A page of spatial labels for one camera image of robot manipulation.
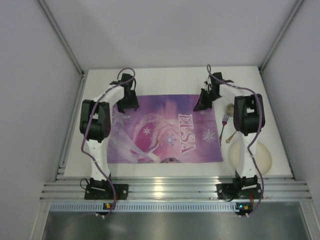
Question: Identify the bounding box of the iridescent purple fork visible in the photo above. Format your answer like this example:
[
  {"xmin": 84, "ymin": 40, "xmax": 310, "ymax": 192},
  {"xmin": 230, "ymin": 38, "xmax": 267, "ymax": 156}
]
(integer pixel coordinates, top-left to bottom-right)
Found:
[{"xmin": 219, "ymin": 113, "xmax": 229, "ymax": 144}]

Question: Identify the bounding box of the purple Elsa placemat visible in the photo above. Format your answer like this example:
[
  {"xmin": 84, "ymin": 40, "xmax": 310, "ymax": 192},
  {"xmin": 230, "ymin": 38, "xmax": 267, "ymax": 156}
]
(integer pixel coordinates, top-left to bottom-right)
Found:
[{"xmin": 107, "ymin": 94, "xmax": 223, "ymax": 164}]

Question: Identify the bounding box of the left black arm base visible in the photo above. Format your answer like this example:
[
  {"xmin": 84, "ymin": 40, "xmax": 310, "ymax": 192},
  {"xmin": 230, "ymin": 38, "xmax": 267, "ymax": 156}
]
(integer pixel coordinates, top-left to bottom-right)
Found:
[{"xmin": 80, "ymin": 178, "xmax": 129, "ymax": 200}]

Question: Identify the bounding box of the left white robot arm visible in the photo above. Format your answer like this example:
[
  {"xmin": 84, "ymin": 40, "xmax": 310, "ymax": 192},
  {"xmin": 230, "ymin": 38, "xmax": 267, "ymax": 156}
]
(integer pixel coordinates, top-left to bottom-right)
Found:
[{"xmin": 79, "ymin": 73, "xmax": 139, "ymax": 181}]

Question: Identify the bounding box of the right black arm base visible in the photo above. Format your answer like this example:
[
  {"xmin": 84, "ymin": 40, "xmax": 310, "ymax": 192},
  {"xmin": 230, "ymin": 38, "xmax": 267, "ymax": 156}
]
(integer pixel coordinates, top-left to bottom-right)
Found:
[{"xmin": 216, "ymin": 175, "xmax": 263, "ymax": 202}]

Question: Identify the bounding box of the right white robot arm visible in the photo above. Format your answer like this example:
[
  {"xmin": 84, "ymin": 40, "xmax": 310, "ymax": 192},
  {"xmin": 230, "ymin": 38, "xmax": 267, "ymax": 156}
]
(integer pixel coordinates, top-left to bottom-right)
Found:
[{"xmin": 193, "ymin": 72, "xmax": 266, "ymax": 179}]

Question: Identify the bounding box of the small beige cup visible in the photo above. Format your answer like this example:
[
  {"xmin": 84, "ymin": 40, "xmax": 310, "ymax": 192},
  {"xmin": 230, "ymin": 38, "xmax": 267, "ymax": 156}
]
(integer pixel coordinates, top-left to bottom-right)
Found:
[{"xmin": 225, "ymin": 103, "xmax": 235, "ymax": 118}]

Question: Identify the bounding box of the gold spoon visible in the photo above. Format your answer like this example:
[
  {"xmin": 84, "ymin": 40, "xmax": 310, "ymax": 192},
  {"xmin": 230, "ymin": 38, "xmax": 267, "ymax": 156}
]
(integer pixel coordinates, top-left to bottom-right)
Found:
[{"xmin": 225, "ymin": 131, "xmax": 237, "ymax": 144}]

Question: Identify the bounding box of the cream white plate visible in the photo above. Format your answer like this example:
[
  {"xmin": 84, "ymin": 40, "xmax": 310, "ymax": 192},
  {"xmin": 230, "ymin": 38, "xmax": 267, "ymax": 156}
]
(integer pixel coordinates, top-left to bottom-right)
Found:
[{"xmin": 229, "ymin": 140, "xmax": 272, "ymax": 175}]

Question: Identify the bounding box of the aluminium mounting rail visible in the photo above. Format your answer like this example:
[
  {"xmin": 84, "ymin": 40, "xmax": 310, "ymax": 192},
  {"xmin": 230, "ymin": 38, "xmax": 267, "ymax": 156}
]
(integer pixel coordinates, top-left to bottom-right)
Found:
[{"xmin": 40, "ymin": 177, "xmax": 312, "ymax": 202}]

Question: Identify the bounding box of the right aluminium frame post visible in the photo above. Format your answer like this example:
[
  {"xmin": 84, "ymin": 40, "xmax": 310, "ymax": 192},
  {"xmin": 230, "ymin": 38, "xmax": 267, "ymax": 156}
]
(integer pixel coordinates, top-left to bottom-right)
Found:
[{"xmin": 258, "ymin": 0, "xmax": 305, "ymax": 74}]

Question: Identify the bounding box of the aluminium frame post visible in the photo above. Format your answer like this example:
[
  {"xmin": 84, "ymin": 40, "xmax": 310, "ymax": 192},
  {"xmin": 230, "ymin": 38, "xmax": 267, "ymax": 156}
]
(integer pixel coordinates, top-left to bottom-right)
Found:
[
  {"xmin": 36, "ymin": 0, "xmax": 85, "ymax": 76},
  {"xmin": 258, "ymin": 0, "xmax": 305, "ymax": 74}
]

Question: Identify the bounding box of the left aluminium frame post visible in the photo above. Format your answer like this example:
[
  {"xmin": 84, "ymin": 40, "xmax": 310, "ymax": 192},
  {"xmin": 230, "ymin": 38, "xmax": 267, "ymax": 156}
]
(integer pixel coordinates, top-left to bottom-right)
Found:
[{"xmin": 36, "ymin": 0, "xmax": 85, "ymax": 76}]

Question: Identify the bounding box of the perforated grey cable tray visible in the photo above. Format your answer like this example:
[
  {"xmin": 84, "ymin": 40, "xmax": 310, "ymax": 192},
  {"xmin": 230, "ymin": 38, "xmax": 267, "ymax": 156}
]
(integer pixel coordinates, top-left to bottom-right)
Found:
[{"xmin": 50, "ymin": 202, "xmax": 252, "ymax": 213}]

